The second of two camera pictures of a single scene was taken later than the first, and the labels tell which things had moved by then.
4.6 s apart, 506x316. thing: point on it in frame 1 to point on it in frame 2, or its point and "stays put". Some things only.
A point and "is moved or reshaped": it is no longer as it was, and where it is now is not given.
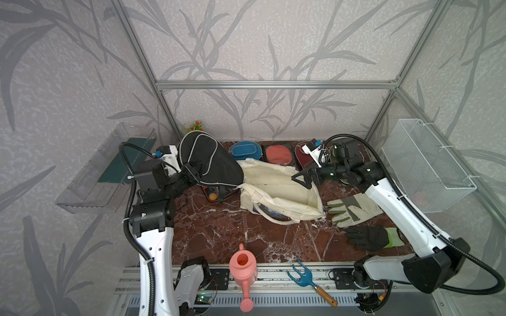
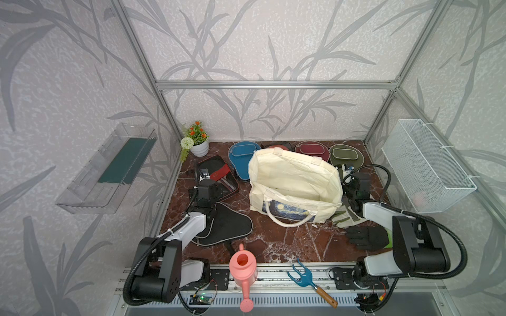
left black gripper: [191, 174] to [217, 191]
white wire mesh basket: [424, 172] stays put
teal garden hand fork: [306, 280] stays put
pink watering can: [244, 270] stays put
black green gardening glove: [373, 237] stays put
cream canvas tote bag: [268, 192] is moved or reshaped
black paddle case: [209, 160] to [223, 224]
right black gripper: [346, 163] to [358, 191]
